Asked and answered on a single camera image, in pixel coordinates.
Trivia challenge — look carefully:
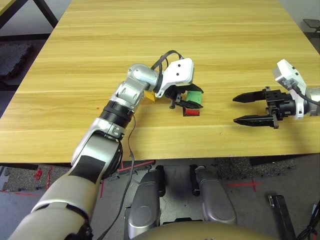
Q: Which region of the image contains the tan robot torso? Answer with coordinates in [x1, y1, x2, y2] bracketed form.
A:
[129, 221, 283, 240]

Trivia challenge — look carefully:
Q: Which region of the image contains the black metal table leg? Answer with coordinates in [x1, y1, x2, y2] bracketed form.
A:
[33, 0, 60, 29]

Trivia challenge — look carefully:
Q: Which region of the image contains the black square marker pad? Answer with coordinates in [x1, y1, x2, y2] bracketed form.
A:
[182, 107, 201, 118]

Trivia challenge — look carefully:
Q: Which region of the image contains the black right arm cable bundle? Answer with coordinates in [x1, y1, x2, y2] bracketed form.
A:
[296, 203, 320, 240]

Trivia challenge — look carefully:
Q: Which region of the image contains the black foam floor mat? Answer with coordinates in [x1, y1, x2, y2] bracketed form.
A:
[0, 43, 35, 81]

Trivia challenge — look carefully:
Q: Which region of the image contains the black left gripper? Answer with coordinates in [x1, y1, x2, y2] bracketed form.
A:
[164, 83, 205, 110]

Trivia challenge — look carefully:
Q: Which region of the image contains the yellow wooden block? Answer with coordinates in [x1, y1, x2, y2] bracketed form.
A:
[144, 90, 159, 102]

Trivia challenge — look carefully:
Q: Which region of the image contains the grey robot leg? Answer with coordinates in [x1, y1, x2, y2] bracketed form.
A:
[192, 164, 238, 225]
[127, 164, 166, 237]

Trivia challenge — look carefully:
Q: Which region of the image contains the black floor plate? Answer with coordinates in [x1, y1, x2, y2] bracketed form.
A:
[268, 194, 297, 240]

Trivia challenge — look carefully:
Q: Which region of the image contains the red tape cross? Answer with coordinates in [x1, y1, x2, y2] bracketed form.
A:
[228, 179, 263, 192]

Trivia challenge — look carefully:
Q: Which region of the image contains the black camera cable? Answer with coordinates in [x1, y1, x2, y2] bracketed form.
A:
[291, 82, 320, 106]
[151, 49, 185, 73]

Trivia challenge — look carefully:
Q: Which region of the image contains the green wooden block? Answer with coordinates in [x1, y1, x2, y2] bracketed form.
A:
[186, 90, 203, 104]

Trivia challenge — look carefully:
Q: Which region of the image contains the grey right robot leg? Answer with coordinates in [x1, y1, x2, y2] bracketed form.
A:
[192, 164, 238, 225]

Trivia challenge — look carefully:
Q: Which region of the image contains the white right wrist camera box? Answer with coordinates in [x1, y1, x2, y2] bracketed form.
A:
[272, 58, 308, 120]

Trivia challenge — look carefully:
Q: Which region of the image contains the black left camera cable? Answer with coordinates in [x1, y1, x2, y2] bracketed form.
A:
[151, 49, 185, 73]

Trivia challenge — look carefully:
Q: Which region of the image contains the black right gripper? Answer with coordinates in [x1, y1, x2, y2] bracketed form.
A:
[232, 86, 298, 130]

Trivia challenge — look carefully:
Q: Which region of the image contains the black right camera cable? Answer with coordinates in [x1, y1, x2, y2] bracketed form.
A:
[291, 82, 320, 106]

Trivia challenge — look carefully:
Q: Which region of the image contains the thin black hanging cable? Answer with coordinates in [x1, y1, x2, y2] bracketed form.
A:
[97, 113, 137, 240]

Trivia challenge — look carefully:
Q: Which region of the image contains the grey left robot leg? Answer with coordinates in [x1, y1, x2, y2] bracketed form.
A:
[127, 164, 166, 237]

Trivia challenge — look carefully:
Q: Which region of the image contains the speckled foam floor mat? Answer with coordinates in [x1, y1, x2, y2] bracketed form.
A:
[4, 163, 73, 192]
[214, 156, 297, 180]

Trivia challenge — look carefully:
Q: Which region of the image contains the yellow side table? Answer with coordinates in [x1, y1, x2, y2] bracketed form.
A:
[0, 0, 28, 30]

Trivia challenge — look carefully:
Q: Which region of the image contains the black stand with tray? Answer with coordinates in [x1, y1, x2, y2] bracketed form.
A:
[303, 18, 320, 33]

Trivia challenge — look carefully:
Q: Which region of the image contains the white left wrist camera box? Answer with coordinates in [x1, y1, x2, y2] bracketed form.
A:
[154, 57, 195, 98]

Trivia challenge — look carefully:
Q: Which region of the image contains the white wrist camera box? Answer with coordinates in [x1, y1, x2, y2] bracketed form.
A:
[272, 58, 308, 120]
[154, 57, 195, 98]

